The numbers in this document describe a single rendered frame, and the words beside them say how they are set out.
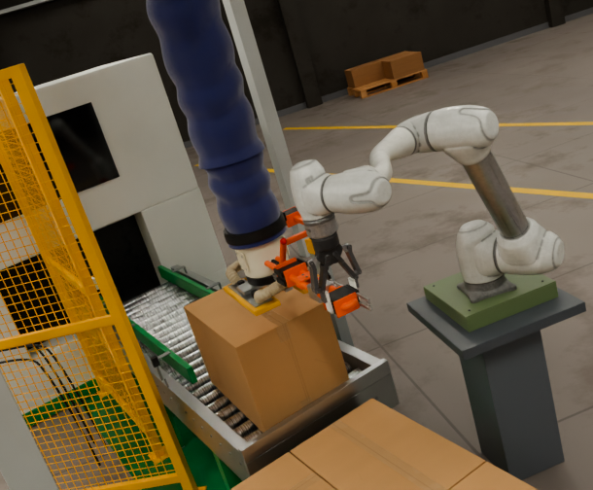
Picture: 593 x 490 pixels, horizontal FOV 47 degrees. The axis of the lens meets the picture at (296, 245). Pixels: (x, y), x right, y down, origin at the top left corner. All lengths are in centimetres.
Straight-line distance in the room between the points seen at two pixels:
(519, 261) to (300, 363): 89
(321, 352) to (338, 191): 108
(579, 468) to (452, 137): 156
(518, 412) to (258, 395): 103
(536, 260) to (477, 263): 23
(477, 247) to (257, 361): 92
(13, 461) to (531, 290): 213
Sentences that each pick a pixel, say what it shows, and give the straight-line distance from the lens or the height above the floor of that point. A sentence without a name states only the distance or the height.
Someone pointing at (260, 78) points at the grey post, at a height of 154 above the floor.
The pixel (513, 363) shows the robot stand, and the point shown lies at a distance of 282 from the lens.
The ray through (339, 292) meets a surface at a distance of 199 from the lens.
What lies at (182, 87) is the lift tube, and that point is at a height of 188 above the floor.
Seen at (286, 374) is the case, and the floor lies 75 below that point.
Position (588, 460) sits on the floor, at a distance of 318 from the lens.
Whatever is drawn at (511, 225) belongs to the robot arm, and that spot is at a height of 114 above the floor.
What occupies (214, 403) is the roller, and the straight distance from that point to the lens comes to 308.
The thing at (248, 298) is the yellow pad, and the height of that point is 111.
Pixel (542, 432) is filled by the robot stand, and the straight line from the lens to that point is 304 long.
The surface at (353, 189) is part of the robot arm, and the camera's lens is 174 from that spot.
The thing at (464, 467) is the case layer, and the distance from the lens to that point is 236.
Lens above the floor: 204
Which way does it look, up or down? 19 degrees down
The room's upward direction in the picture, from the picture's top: 17 degrees counter-clockwise
